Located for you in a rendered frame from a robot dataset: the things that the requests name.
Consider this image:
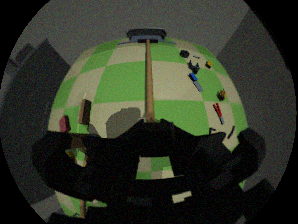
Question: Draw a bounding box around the yellow rectangular block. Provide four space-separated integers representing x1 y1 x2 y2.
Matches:
206 60 213 68

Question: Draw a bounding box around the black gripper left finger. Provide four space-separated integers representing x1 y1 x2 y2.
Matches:
81 119 144 179

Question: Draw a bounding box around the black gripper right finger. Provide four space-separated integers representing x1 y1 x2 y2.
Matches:
169 124 226 177

